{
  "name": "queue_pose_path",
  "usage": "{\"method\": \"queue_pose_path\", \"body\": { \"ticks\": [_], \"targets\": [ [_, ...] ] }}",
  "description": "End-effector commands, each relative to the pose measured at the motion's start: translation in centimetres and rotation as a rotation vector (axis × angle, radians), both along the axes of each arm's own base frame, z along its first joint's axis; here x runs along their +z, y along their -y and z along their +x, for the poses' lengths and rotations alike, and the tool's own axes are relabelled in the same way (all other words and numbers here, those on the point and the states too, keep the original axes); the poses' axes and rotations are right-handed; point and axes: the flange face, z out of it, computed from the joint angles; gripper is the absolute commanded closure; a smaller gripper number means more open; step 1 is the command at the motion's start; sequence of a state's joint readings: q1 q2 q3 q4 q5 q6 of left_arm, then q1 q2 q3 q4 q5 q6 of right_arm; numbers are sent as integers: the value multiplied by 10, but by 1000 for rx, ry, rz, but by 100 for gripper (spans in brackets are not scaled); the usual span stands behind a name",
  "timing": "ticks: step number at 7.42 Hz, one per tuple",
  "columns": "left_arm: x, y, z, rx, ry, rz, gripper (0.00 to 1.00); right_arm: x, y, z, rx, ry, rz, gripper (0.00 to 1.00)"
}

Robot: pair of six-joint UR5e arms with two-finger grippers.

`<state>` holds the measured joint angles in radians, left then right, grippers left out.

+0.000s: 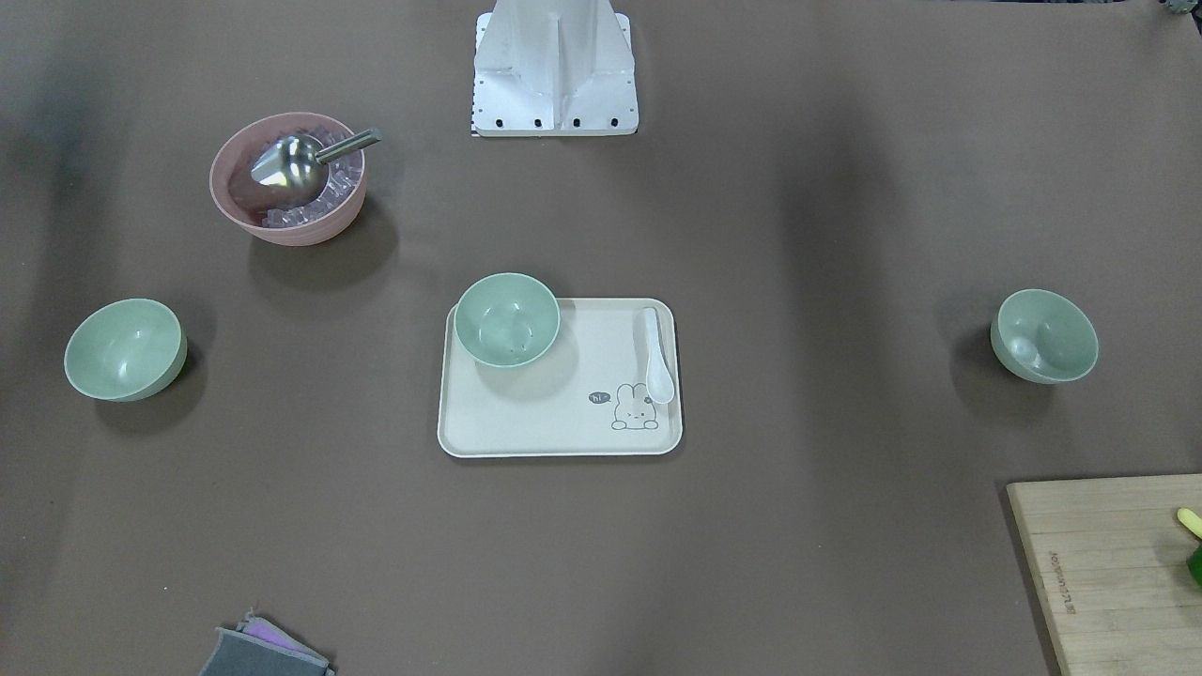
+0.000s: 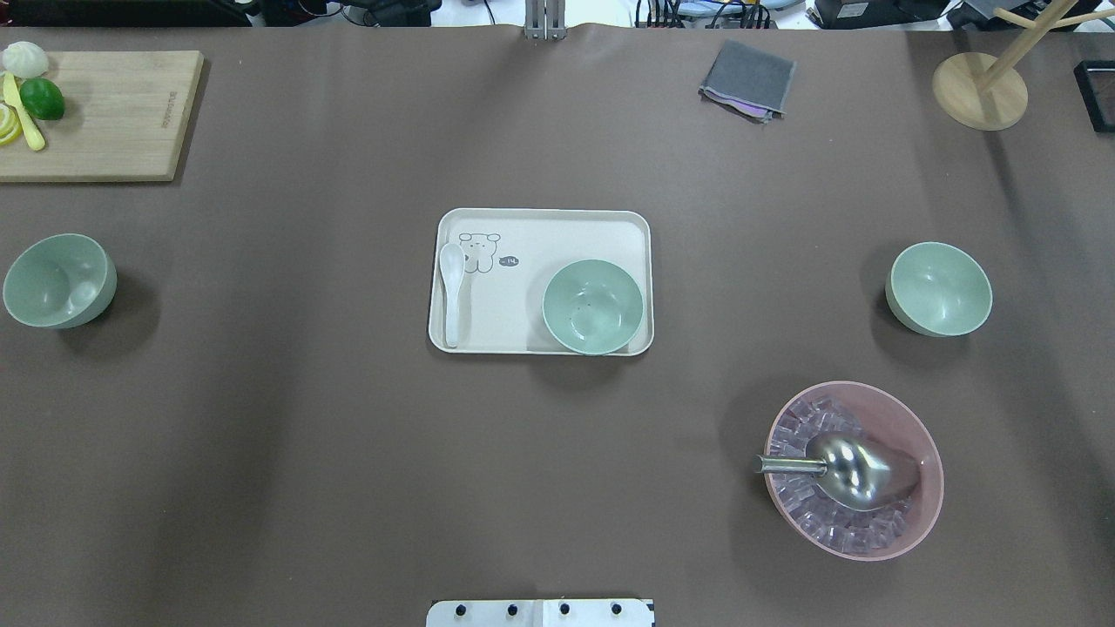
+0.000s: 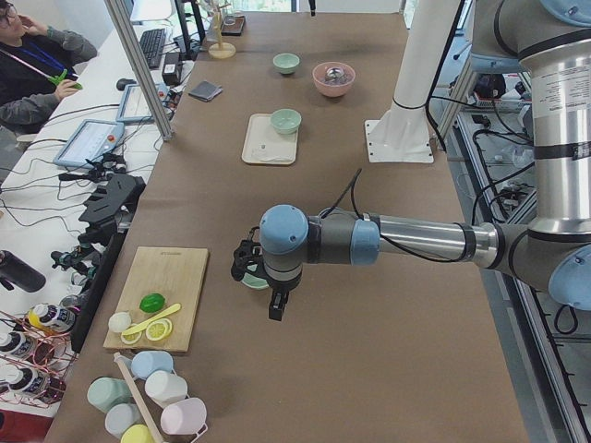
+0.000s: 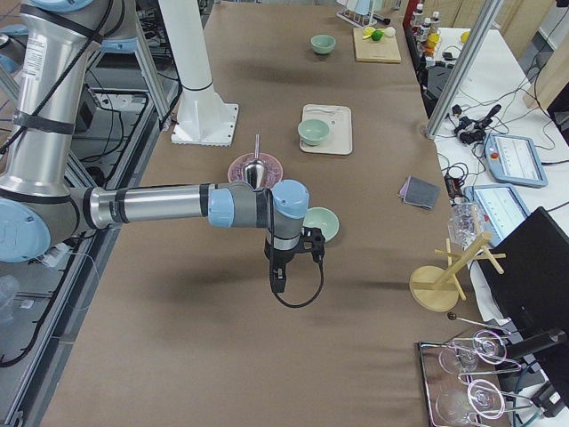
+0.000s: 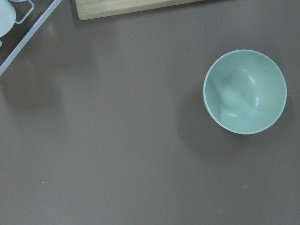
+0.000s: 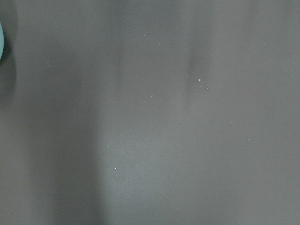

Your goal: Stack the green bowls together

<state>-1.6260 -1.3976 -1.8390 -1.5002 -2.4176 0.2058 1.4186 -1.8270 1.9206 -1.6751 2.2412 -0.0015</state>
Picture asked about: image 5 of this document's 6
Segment white ceramic spoon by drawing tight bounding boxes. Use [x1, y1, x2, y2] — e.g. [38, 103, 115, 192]
[0, 0, 16, 37]

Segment wooden cutting board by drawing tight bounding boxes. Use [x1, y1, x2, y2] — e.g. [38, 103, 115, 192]
[75, 0, 194, 20]

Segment green bowl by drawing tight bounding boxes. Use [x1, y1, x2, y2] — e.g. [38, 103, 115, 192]
[202, 49, 287, 135]

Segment cream rabbit serving tray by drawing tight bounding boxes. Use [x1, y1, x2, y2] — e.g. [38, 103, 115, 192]
[0, 0, 61, 74]

